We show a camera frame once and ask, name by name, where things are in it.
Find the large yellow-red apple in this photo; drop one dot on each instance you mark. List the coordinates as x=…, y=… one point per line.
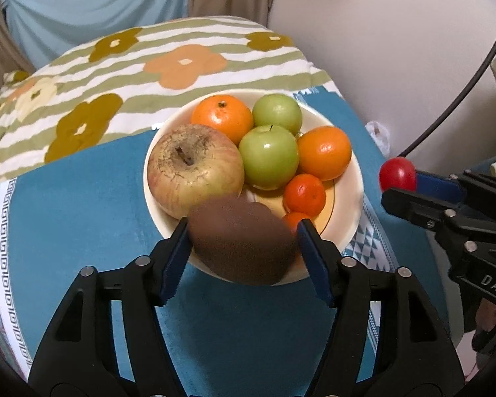
x=194, y=171

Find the red tomato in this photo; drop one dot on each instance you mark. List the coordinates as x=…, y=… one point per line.
x=398, y=173

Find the person's right hand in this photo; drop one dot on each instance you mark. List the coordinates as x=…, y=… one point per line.
x=487, y=316

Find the brown kiwi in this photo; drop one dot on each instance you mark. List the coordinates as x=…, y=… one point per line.
x=242, y=244

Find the green apple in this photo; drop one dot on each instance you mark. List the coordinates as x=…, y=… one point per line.
x=268, y=157
x=277, y=111

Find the floral striped blanket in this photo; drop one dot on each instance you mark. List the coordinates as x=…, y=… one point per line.
x=128, y=74

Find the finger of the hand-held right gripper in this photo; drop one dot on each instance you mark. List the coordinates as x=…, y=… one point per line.
x=436, y=186
x=409, y=206

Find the cream plate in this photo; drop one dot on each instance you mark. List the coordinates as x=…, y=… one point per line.
x=347, y=198

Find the white plastic bag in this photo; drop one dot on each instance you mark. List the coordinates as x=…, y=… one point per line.
x=377, y=132

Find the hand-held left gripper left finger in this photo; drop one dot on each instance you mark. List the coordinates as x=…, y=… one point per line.
x=174, y=260

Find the large orange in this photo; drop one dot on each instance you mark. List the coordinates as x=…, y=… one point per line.
x=324, y=153
x=221, y=118

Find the teal patterned tablecloth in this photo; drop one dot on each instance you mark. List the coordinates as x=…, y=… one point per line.
x=86, y=206

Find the small mandarin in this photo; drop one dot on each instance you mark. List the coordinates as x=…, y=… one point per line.
x=294, y=220
x=304, y=193

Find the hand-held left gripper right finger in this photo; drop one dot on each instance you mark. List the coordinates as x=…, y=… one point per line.
x=316, y=260

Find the light blue hanging sheet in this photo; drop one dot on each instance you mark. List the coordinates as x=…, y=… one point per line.
x=86, y=8

